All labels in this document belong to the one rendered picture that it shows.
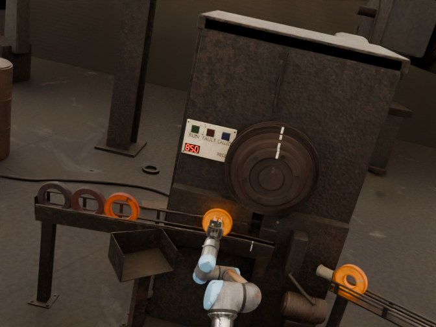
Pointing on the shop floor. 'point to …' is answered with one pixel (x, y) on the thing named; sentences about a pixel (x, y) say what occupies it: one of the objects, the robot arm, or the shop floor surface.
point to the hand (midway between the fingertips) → (217, 219)
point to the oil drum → (6, 67)
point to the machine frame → (227, 51)
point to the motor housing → (302, 310)
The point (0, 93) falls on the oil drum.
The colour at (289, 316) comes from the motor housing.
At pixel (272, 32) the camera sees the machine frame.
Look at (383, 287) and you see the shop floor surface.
